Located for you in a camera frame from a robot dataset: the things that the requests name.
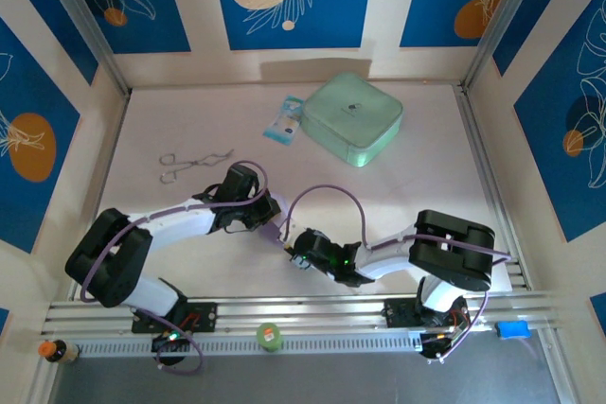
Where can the blue box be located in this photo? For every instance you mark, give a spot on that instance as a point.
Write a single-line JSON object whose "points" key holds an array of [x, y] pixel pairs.
{"points": [[511, 329]]}

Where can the metal forceps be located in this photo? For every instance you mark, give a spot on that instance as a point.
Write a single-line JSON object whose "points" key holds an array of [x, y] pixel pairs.
{"points": [[194, 163]]}

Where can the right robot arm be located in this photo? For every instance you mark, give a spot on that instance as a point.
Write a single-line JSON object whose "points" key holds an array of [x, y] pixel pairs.
{"points": [[450, 248]]}

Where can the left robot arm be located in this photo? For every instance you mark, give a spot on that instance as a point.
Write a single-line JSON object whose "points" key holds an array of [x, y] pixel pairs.
{"points": [[109, 257]]}

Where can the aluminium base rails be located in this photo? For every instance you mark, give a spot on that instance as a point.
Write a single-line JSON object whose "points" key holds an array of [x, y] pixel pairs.
{"points": [[303, 316]]}

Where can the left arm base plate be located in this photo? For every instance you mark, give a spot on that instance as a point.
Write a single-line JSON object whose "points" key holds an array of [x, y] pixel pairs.
{"points": [[203, 316]]}

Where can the mint green zipper case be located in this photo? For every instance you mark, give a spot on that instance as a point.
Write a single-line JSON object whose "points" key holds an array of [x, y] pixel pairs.
{"points": [[350, 110]]}

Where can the aluminium side rail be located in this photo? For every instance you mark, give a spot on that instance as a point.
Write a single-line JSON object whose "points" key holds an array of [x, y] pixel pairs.
{"points": [[484, 163], [101, 186]]}

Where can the aluminium corner post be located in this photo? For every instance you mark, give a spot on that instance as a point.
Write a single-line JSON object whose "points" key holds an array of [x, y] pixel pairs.
{"points": [[85, 21], [498, 21]]}

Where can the black electronics board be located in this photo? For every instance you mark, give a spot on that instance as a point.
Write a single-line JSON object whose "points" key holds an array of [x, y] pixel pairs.
{"points": [[168, 339], [435, 342]]}

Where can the green round tape roll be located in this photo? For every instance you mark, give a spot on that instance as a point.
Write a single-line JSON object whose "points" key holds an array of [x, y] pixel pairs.
{"points": [[270, 335]]}

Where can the blue wipes packet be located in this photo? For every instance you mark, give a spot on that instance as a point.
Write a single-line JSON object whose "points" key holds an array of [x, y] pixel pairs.
{"points": [[284, 125]]}

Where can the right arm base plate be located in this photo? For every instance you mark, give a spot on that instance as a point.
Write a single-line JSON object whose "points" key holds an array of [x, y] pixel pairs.
{"points": [[397, 313]]}

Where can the brown bottle orange cap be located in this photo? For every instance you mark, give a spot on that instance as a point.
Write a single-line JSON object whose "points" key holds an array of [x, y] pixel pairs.
{"points": [[57, 351]]}

